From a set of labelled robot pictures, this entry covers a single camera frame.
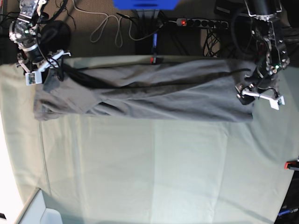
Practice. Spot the centre edge clamp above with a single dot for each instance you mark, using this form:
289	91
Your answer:
153	59

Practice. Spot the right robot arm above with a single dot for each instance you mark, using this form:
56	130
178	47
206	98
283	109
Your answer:
25	31

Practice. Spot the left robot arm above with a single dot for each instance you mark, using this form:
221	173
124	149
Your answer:
272	56

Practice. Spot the white bin corner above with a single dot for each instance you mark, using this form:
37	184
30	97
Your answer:
35	211

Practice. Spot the grey t-shirt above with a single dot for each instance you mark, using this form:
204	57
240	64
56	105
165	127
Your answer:
202	90

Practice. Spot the edge clamp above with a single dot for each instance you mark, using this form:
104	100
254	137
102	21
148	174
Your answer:
292	165
153	59

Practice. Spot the black round base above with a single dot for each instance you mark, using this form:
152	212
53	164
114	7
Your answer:
55	36

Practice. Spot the right edge clamp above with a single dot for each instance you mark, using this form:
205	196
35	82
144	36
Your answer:
292	165

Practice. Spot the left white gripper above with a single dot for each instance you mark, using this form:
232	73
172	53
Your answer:
247	94

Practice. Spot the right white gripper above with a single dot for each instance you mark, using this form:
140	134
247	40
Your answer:
33	72

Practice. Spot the blue box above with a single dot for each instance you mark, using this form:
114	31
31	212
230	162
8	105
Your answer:
145	4

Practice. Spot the pale green table cloth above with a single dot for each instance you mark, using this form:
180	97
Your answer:
103	170

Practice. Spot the black power strip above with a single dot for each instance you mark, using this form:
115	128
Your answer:
202	23

